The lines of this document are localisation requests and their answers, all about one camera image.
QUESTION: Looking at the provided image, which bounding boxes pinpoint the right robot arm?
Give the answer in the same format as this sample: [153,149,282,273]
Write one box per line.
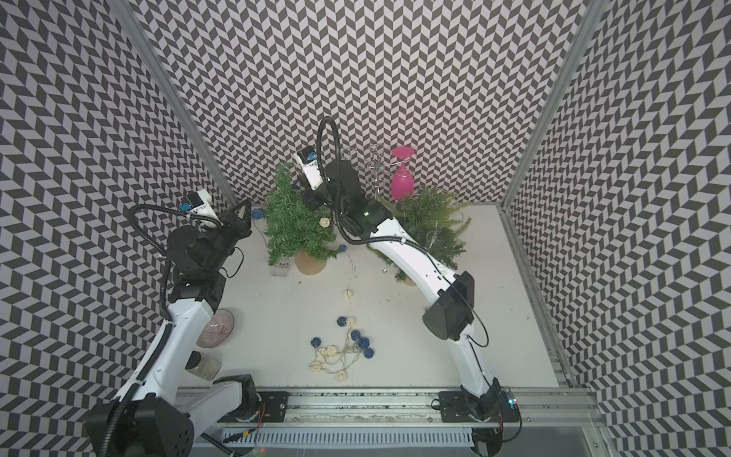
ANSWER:
[295,116,523,424]

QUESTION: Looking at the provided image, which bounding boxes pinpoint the metal front rail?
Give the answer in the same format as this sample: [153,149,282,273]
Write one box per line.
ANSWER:
[128,389,601,435]

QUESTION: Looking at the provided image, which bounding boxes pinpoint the blue and white ball garland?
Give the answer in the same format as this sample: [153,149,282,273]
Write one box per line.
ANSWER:
[241,211,362,386]

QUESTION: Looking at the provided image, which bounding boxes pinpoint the garland battery box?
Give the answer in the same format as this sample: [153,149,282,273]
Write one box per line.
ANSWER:
[270,258,291,278]

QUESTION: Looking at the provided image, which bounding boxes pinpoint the clear glass dish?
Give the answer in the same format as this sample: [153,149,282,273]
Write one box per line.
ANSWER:
[196,310,235,348]

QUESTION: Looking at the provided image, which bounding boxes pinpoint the pink plastic wine glass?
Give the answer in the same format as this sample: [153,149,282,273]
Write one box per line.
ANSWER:
[391,147,415,201]

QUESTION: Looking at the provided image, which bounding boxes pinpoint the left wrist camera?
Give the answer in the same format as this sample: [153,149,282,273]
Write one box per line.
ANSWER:
[178,190,218,221]

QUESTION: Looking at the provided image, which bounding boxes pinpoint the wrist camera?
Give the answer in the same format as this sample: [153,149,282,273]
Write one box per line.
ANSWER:
[178,190,218,221]
[293,146,323,190]

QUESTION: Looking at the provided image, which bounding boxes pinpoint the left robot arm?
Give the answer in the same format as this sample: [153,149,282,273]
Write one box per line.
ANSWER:
[85,200,261,456]

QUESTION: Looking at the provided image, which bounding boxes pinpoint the chrome wire glass rack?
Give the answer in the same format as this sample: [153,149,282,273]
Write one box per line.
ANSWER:
[343,144,388,200]

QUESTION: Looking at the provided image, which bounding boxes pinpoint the dark green small christmas tree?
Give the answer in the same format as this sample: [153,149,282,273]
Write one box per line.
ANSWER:
[265,165,339,276]

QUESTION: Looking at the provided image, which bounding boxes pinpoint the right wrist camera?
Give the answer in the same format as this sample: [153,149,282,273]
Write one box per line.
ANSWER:
[293,146,323,190]

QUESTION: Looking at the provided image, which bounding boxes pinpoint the light green christmas tree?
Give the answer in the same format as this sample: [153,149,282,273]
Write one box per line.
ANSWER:
[373,186,471,270]

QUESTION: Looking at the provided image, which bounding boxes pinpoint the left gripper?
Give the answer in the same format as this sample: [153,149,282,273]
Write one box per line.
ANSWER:
[204,200,252,273]

